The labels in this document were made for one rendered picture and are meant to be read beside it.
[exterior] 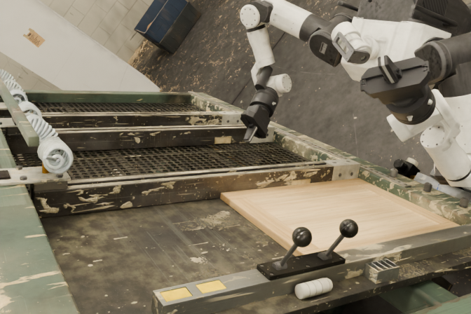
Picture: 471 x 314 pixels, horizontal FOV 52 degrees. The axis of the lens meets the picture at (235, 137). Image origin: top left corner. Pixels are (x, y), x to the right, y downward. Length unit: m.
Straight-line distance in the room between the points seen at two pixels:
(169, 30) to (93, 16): 1.23
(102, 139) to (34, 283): 1.04
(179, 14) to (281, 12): 4.10
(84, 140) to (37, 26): 3.26
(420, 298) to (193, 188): 0.64
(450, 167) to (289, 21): 0.70
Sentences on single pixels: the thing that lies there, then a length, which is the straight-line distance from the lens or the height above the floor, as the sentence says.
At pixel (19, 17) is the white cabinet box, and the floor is 1.57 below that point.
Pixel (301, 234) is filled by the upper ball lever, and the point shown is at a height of 1.56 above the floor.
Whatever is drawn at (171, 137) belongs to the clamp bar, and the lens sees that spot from 1.89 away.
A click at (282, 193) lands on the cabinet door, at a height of 1.21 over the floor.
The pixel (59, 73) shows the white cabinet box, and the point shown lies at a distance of 5.08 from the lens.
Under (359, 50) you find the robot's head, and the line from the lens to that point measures 1.27.
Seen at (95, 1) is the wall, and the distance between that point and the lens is 6.45.
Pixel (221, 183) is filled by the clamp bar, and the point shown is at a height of 1.39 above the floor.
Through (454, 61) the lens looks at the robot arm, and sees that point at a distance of 1.23.
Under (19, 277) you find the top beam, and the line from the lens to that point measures 0.84.
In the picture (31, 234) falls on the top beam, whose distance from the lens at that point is 0.97.
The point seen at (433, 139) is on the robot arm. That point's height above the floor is 1.32.
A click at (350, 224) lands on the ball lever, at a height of 1.45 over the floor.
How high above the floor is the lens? 2.22
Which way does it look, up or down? 35 degrees down
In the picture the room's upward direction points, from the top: 54 degrees counter-clockwise
